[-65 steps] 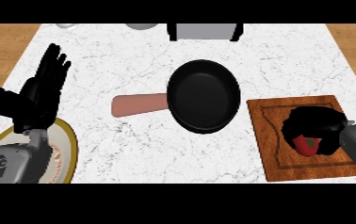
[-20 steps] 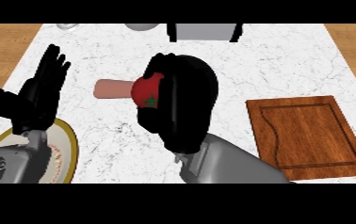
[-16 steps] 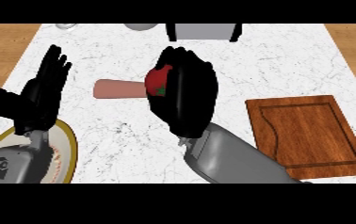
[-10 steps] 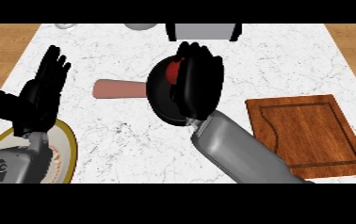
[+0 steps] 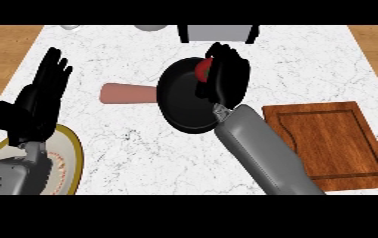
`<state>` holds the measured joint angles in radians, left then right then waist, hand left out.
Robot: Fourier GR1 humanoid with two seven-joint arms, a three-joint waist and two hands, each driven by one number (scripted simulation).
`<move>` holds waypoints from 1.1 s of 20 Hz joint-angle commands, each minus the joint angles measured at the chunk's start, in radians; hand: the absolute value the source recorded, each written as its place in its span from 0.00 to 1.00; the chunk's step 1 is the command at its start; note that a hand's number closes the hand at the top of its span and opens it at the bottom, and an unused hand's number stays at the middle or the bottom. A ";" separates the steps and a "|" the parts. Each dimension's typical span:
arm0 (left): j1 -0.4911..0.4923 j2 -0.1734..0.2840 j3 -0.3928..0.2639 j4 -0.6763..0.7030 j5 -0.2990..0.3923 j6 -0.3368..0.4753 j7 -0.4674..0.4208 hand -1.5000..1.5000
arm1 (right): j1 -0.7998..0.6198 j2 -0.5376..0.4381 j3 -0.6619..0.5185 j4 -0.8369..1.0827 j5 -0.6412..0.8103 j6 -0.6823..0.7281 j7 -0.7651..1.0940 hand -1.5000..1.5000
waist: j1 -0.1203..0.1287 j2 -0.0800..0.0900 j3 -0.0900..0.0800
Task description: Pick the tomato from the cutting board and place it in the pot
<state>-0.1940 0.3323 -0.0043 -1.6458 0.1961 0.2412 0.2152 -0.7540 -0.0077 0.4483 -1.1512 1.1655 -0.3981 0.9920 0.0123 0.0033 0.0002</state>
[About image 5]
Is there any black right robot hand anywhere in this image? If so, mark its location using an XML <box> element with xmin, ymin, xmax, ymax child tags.
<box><xmin>195</xmin><ymin>42</ymin><xmax>252</xmax><ymax>109</ymax></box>

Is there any red tomato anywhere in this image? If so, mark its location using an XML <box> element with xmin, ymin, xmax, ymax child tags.
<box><xmin>193</xmin><ymin>57</ymin><xmax>216</xmax><ymax>83</ymax></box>

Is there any brown wooden cutting board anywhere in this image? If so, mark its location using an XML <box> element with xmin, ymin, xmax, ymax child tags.
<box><xmin>261</xmin><ymin>100</ymin><xmax>378</xmax><ymax>192</ymax></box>

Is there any black pan with pink handle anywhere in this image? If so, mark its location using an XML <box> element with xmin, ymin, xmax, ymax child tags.
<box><xmin>99</xmin><ymin>57</ymin><xmax>233</xmax><ymax>135</ymax></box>

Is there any white plate with gold rim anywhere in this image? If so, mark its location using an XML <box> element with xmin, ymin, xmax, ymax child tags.
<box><xmin>0</xmin><ymin>123</ymin><xmax>86</xmax><ymax>196</ymax></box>

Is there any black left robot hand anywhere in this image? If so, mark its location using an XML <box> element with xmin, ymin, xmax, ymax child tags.
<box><xmin>0</xmin><ymin>47</ymin><xmax>75</xmax><ymax>148</ymax></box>

